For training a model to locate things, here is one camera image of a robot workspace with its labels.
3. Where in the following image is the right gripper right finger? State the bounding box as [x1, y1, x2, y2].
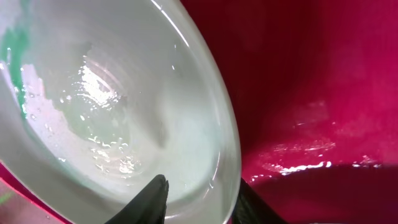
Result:
[231, 178, 287, 224]

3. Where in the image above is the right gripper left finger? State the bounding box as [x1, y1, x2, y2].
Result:
[106, 174, 169, 224]

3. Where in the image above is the white plate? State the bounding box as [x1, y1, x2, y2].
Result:
[1, 0, 241, 223]

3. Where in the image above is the red plastic tray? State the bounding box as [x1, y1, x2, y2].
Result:
[0, 0, 398, 224]

